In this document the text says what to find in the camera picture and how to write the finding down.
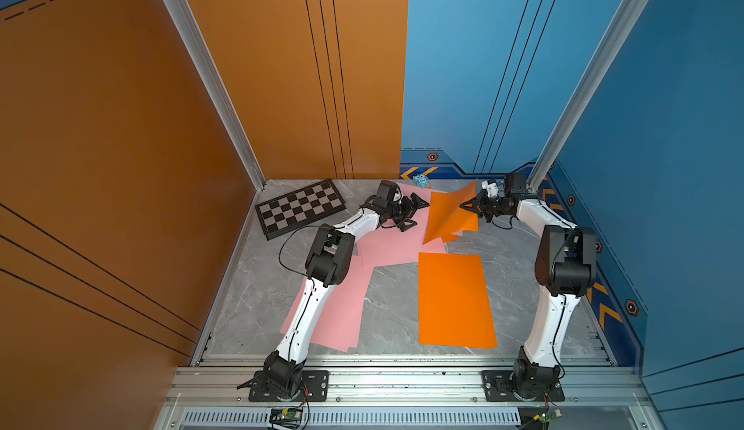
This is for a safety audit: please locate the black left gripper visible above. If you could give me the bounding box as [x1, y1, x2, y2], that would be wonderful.
[386, 192, 429, 231]

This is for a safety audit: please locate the orange curved paper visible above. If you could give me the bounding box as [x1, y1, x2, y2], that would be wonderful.
[424, 181, 479, 244]

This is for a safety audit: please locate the pink paper underneath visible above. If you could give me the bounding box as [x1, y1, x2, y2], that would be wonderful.
[356, 208, 447, 267]

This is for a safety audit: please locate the orange paper front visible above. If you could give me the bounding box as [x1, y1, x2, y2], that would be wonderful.
[418, 253, 498, 350]

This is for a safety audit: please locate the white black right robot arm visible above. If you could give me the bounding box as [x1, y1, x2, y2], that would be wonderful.
[460, 173, 597, 401]

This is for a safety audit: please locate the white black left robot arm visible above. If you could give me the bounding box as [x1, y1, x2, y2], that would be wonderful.
[249, 180, 429, 401]

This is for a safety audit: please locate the small blue toy box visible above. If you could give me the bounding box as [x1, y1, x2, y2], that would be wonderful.
[414, 173, 431, 189]

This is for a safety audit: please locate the black grey chessboard case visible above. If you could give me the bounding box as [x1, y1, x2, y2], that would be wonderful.
[255, 179, 346, 240]

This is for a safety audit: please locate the right green circuit board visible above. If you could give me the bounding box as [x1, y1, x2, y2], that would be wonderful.
[517, 408, 564, 430]

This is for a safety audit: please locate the green circuit board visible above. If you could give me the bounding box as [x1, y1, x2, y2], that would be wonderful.
[267, 407, 305, 430]
[517, 408, 564, 430]

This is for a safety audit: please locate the left green circuit board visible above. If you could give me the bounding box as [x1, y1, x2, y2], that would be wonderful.
[267, 407, 305, 430]

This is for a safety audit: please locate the ventilation grille strip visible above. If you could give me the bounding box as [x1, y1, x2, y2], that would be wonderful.
[181, 407, 521, 429]

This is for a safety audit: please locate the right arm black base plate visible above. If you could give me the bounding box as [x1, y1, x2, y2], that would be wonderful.
[480, 370, 566, 404]

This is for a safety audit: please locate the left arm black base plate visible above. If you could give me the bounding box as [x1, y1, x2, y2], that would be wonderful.
[248, 370, 329, 403]

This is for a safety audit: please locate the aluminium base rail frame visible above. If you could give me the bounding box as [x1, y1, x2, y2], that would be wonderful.
[155, 356, 663, 429]

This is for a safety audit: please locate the right aluminium corner post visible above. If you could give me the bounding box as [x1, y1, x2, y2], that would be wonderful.
[527, 0, 650, 193]

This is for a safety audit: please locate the aluminium corner post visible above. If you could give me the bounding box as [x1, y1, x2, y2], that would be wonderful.
[162, 0, 267, 192]
[527, 0, 650, 193]

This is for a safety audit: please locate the left aluminium corner post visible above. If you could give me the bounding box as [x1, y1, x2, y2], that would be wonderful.
[162, 0, 267, 192]

